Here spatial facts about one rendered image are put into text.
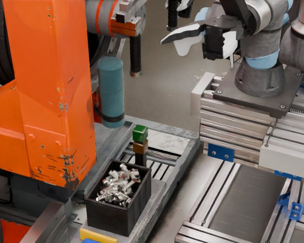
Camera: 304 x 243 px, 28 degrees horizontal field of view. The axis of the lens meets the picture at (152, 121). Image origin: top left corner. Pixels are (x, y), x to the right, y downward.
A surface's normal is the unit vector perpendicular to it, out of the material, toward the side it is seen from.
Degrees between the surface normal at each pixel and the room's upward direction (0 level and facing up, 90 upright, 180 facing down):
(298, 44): 90
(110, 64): 0
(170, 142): 0
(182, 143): 0
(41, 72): 90
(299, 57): 90
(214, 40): 90
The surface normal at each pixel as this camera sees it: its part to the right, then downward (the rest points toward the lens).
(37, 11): -0.38, 0.55
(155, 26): 0.00, -0.81
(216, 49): -0.62, 0.47
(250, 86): -0.51, 0.24
